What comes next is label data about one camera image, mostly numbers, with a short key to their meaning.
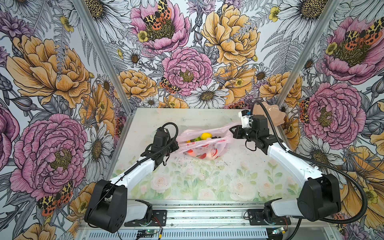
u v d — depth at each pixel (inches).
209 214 30.4
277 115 45.4
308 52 34.5
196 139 38.1
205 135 39.0
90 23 30.0
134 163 21.1
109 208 16.3
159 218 28.9
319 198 16.4
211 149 34.6
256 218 29.1
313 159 34.2
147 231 28.1
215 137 39.1
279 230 28.1
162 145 26.5
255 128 26.2
